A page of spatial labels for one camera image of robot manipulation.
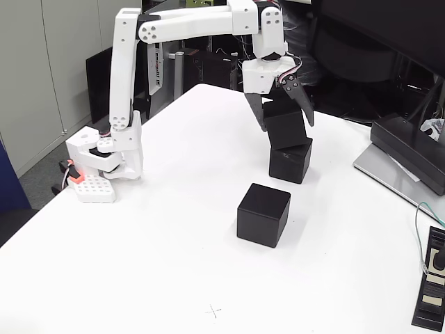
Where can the black computer case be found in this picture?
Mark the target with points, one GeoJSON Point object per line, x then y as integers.
{"type": "Point", "coordinates": [212, 69]}

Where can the bin with clear plastic bag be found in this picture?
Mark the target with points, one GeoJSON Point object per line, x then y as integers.
{"type": "Point", "coordinates": [306, 41]}

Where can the black office chair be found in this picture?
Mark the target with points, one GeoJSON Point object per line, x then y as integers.
{"type": "Point", "coordinates": [347, 59]}

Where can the black cube with scratch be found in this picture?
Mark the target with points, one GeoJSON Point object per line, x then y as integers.
{"type": "Point", "coordinates": [290, 163]}

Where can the yellow-green panel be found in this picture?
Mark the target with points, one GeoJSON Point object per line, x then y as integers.
{"type": "Point", "coordinates": [196, 2]}

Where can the grey computer tower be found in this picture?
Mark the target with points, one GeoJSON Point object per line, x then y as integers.
{"type": "Point", "coordinates": [155, 69]}

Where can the silver monitor stand base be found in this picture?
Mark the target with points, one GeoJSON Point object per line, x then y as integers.
{"type": "Point", "coordinates": [379, 170]}

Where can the black box on stand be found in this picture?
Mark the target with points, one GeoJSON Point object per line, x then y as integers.
{"type": "Point", "coordinates": [410, 156]}

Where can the white crumpled bag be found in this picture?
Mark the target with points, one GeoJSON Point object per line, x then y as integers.
{"type": "Point", "coordinates": [432, 127]}

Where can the grey metal cabinet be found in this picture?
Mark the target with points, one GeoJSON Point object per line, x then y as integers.
{"type": "Point", "coordinates": [28, 52]}

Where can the black slotted holder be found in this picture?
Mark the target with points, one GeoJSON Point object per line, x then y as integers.
{"type": "Point", "coordinates": [422, 313]}

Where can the blue partition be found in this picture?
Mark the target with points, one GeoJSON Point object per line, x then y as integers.
{"type": "Point", "coordinates": [10, 188]}

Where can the grey metal post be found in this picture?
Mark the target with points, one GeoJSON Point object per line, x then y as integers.
{"type": "Point", "coordinates": [178, 69]}

